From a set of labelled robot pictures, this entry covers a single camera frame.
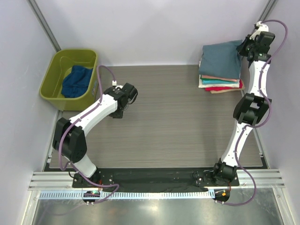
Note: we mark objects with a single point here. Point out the dark blue t-shirt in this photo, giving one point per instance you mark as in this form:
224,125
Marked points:
76,83

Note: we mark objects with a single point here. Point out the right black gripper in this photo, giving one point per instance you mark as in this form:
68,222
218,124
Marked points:
240,48

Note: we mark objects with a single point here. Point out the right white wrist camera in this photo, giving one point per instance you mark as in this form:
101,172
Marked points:
259,27

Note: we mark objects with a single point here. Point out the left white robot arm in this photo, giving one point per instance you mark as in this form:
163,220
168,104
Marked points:
70,134

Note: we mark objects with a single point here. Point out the pink folded t-shirt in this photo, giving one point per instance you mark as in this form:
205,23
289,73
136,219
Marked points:
219,78

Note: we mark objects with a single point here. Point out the white folded t-shirt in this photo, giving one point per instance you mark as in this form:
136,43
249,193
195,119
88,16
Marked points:
200,85

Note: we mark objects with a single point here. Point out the grey-blue t-shirt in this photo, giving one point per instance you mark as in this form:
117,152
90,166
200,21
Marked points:
221,60

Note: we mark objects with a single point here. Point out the white slotted cable duct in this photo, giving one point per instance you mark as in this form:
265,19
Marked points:
90,195

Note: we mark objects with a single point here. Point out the teal folded t-shirt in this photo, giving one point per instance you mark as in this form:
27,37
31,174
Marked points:
212,81

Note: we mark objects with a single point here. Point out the right aluminium frame post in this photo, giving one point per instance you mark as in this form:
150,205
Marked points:
267,10

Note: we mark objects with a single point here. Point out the aluminium rail extrusion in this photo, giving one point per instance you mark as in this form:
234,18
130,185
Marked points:
264,178

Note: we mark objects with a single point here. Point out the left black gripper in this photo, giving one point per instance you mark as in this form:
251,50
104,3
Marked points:
118,115

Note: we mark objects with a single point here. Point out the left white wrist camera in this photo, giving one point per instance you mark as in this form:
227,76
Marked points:
116,84

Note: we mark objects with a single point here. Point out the left aluminium frame post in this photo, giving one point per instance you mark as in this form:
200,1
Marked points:
43,22

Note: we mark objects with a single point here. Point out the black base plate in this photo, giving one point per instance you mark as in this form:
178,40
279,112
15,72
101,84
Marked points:
165,180

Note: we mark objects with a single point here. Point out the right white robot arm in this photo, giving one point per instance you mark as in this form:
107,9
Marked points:
251,109

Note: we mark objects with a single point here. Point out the olive green plastic basket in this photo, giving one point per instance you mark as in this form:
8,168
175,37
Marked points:
59,68

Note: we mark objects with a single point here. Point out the red folded t-shirt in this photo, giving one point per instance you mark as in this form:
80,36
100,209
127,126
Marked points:
208,89

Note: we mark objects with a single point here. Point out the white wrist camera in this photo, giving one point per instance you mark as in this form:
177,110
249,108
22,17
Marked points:
259,27
116,84

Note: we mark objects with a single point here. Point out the tan folded t-shirt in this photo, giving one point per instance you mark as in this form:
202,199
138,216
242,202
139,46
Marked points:
227,89

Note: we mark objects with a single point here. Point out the aluminium frame post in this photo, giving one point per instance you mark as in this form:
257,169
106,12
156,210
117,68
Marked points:
43,22
267,10

